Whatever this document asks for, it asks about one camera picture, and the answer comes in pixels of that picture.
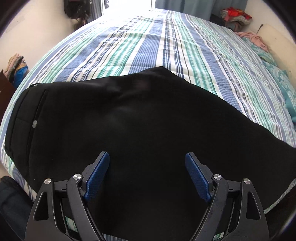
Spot dark bags on hook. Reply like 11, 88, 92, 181
63, 0, 92, 20

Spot red clothes pile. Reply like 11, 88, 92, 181
220, 7, 252, 32

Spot black pants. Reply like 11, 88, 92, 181
4, 67, 295, 240

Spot dark brown drawer cabinet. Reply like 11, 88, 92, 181
0, 70, 16, 121

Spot blue curtain right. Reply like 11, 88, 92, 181
155, 0, 248, 20

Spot cream padded headboard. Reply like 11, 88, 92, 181
257, 24, 296, 88

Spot teal patterned pillow back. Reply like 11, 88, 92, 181
242, 39, 295, 126

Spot pink garment on bed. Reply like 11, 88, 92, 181
235, 32, 268, 52

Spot clothes pile beside cabinet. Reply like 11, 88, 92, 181
4, 53, 29, 88

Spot striped blue green bedspread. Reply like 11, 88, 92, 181
0, 9, 296, 241

